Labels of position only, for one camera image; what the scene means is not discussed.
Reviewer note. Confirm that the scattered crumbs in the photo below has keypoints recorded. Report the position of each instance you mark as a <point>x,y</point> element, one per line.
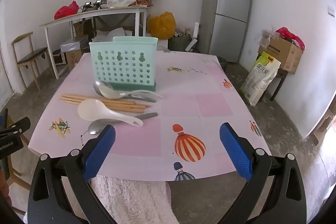
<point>175,69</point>

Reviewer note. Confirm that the yellow plastic bag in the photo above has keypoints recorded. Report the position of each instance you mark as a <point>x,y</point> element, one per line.
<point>162,26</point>

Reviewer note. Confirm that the white sack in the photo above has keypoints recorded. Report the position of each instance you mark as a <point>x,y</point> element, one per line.
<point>113,33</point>

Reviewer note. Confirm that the red plastic bag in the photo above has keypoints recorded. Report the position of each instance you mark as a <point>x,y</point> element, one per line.
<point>65,11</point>
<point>290,35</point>

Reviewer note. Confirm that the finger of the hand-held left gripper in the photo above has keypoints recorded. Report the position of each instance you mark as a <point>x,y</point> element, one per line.
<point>21,124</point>

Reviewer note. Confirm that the dark wooden stool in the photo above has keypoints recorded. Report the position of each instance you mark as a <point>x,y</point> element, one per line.
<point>279,79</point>

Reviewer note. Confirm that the small cardboard box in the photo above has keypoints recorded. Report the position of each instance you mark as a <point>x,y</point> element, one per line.
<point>74,60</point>

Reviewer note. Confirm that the wooden chopstick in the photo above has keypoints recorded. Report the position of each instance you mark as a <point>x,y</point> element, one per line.
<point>134,110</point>
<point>78,96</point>
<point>131,107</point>
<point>71,98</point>

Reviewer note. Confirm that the pink printed tablecloth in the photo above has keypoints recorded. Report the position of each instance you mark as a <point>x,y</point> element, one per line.
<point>183,87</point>

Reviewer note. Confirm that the wooden chair dark seat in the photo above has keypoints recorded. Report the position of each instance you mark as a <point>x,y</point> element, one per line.
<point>18,183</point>
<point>31,53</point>

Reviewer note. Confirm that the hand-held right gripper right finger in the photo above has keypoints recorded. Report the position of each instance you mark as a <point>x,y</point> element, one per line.
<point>235,151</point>

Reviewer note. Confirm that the dark green bag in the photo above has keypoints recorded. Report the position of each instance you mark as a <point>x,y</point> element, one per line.
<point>178,41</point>

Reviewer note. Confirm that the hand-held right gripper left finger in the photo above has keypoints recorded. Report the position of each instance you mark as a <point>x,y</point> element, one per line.
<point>101,150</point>

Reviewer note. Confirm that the white fluffy garment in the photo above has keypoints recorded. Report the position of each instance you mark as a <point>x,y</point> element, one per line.
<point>131,200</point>

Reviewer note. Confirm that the mint green utensil holder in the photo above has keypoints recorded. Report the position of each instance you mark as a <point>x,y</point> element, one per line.
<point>123,56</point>

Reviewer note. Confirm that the white side table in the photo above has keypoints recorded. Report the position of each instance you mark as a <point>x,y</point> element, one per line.
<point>92,13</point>

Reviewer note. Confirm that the silver refrigerator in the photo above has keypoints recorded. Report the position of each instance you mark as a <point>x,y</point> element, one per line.
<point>225,11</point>

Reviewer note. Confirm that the clear plastic bag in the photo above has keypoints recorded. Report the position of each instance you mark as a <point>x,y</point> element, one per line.
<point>266,36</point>
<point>163,48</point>

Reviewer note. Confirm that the large cardboard box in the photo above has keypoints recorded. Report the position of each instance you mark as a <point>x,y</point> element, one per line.
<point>282,52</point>

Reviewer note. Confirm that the white plastic bag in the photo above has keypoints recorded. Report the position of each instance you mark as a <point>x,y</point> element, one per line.
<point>120,0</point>

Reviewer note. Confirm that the black device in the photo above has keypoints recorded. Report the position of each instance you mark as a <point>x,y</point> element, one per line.
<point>97,3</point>
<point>87,5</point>

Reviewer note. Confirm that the grey flat box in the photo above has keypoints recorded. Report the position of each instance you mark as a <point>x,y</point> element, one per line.
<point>73,44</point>

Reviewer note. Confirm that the white plastic rice spoon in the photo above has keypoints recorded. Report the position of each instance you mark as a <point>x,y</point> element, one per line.
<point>92,109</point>

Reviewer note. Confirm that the white flat board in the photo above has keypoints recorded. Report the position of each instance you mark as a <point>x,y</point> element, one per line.
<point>193,37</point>

